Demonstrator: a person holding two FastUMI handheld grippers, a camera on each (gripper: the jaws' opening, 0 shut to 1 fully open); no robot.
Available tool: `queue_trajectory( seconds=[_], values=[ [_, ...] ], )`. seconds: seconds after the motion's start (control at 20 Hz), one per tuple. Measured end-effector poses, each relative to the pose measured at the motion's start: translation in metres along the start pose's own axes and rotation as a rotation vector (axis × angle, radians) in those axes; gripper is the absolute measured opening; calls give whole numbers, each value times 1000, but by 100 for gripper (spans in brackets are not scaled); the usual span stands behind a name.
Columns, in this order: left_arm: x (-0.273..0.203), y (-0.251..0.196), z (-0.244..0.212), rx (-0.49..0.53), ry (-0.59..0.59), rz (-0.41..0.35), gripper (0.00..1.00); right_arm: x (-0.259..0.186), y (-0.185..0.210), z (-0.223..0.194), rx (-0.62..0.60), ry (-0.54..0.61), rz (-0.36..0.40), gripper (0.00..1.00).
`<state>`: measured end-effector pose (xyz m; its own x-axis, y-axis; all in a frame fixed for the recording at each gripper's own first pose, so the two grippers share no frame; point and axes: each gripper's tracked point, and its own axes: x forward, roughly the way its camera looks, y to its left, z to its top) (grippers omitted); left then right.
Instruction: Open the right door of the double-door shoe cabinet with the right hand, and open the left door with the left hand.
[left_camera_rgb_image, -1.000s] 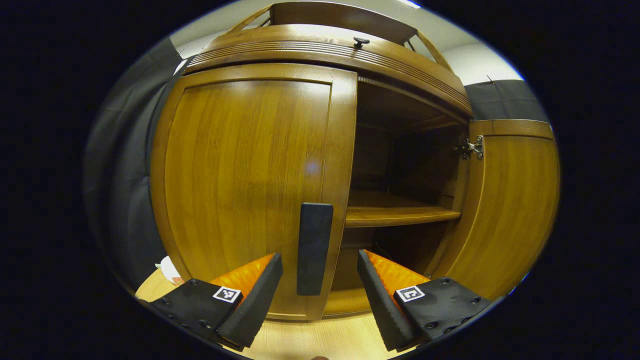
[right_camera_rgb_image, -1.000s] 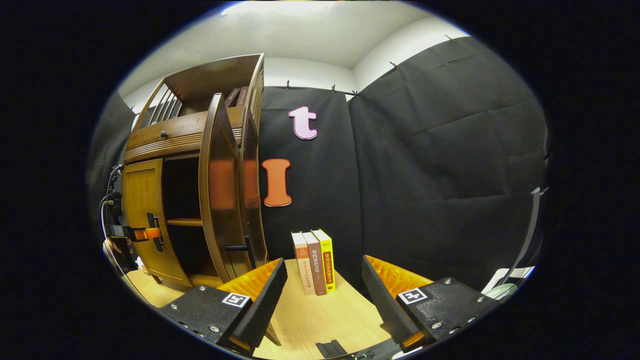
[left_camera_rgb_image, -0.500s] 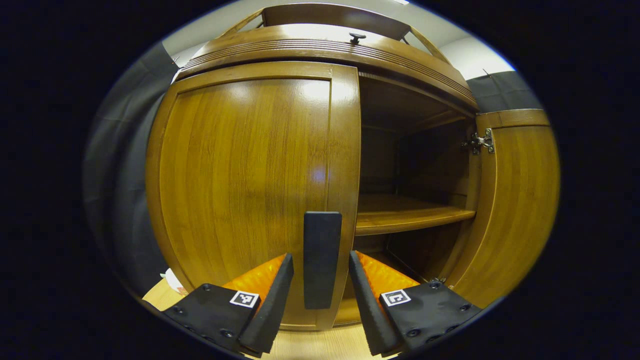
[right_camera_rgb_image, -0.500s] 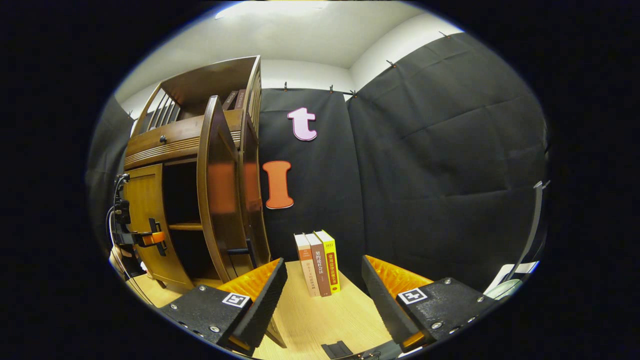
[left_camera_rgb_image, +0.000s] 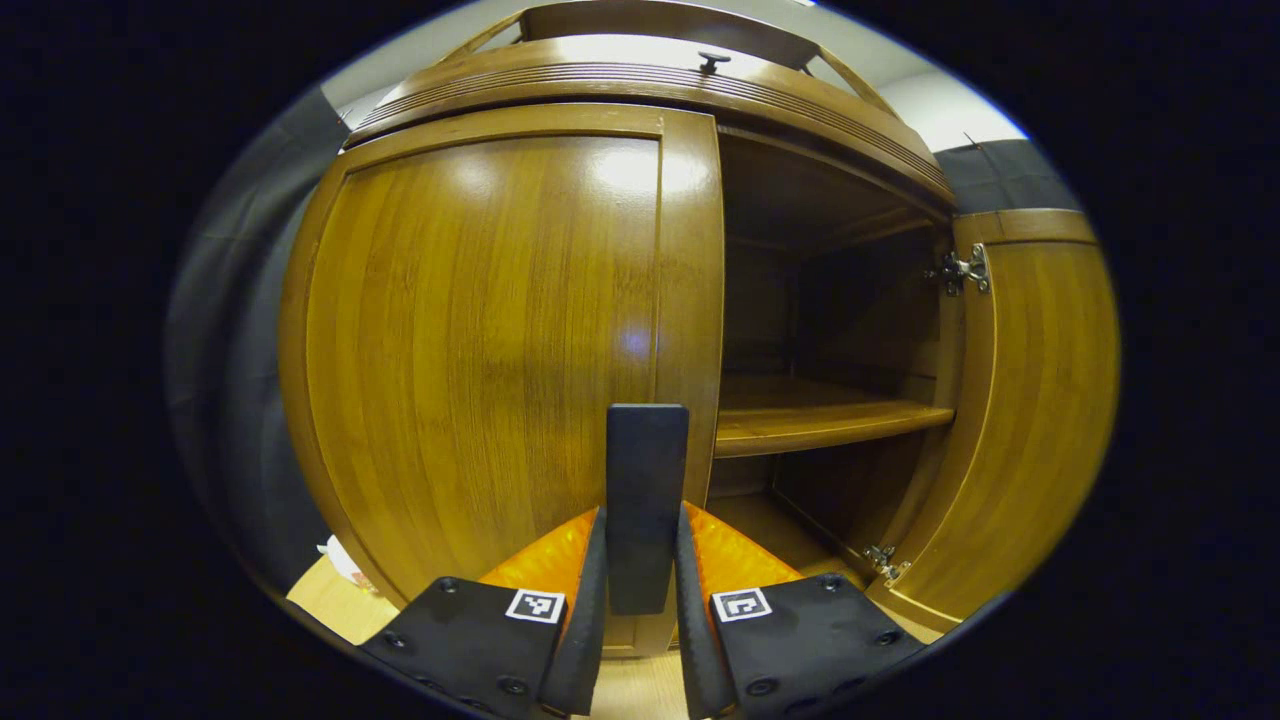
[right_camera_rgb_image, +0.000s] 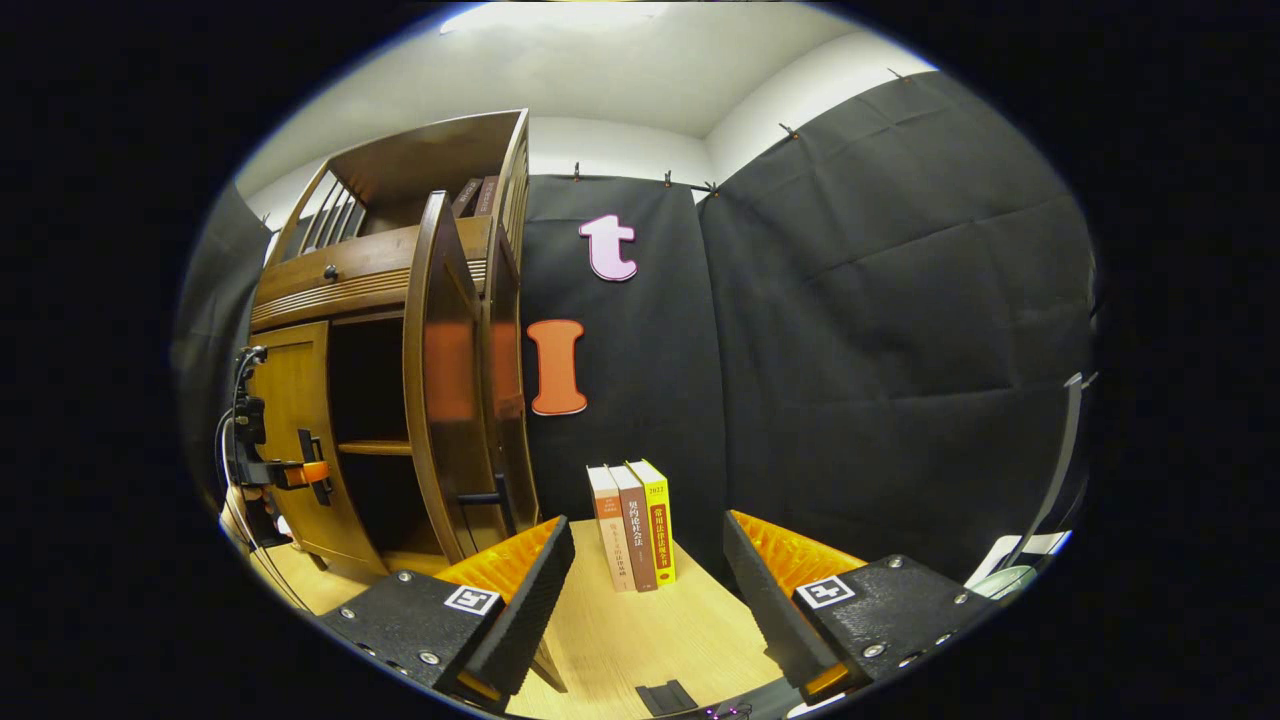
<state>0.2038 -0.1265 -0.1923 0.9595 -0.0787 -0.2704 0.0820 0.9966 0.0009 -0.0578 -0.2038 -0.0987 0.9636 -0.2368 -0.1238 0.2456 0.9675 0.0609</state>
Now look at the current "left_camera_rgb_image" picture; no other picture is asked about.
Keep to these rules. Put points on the wooden double-door shoe cabinet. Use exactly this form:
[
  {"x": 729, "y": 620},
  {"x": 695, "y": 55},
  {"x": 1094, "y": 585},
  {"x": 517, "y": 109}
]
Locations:
[{"x": 800, "y": 300}]

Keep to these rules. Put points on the wooden cabinet door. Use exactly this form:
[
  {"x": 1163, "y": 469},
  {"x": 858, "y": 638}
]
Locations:
[
  {"x": 480, "y": 350},
  {"x": 1040, "y": 420}
]

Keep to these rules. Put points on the metal door hinge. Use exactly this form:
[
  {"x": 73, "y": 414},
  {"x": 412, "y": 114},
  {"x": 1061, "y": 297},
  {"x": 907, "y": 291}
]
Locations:
[
  {"x": 965, "y": 270},
  {"x": 886, "y": 563}
]

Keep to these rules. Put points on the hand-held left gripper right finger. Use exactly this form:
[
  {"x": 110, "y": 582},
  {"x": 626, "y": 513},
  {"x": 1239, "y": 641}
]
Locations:
[{"x": 695, "y": 630}]

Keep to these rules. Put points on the pale fluffy slipper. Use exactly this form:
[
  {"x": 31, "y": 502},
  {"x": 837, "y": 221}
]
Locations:
[{"x": 345, "y": 565}]

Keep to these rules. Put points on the wooden cabinet drawer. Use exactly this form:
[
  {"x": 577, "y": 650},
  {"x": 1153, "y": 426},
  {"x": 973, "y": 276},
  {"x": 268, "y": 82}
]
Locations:
[{"x": 650, "y": 85}]

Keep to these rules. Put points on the wooden inner shelf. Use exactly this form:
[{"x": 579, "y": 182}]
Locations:
[{"x": 810, "y": 420}]

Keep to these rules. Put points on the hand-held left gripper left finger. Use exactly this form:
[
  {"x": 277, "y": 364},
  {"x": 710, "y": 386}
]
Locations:
[{"x": 585, "y": 620}]

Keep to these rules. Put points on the black drawer knob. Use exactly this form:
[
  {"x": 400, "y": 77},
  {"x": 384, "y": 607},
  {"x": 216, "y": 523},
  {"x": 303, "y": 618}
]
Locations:
[{"x": 714, "y": 61}]

